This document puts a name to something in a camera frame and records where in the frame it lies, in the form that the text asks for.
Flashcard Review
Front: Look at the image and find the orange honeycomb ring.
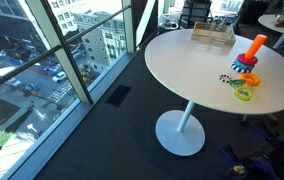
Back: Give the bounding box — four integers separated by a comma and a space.
239, 72, 262, 88

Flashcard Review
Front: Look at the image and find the dark floor vent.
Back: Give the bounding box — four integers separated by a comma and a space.
105, 84, 133, 108

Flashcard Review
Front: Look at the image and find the narrow white window mullion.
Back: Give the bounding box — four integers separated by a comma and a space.
121, 0, 135, 54

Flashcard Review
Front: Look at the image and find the wide white window mullion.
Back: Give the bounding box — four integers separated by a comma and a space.
25, 0, 94, 105

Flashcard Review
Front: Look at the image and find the light wooden tray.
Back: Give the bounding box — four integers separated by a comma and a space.
190, 21, 237, 46

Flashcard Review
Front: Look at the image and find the black mesh chair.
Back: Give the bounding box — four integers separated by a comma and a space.
178, 0, 214, 29

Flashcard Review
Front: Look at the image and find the dark window railing bar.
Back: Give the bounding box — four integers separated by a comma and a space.
0, 4, 132, 96

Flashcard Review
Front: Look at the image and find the yellow label tag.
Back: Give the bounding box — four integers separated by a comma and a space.
233, 165, 246, 175

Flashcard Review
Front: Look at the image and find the white round side table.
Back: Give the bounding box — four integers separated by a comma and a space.
257, 13, 284, 50

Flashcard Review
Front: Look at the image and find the white table pedestal base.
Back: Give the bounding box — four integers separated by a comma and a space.
154, 100, 206, 157

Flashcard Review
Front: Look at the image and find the small black white striped ring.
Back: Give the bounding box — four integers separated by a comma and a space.
218, 73, 232, 84

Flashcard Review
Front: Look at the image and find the yellow green bumpy ring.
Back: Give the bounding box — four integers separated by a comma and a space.
234, 86, 254, 102

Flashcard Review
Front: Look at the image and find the green beaded ring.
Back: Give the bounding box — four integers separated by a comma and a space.
229, 78, 246, 87

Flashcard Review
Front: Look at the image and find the large black white striped ring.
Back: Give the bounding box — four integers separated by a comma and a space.
230, 63, 255, 74

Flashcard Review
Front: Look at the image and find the red bumpy ring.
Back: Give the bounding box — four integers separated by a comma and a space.
236, 53, 259, 67

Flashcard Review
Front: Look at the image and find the blue ring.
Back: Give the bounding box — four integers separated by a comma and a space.
234, 59, 256, 72

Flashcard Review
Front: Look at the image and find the blue handled clamp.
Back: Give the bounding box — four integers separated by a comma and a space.
220, 146, 240, 166
251, 156, 280, 180
251, 123, 270, 140

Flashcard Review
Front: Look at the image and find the orange ring holder post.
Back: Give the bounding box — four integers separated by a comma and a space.
243, 33, 268, 61

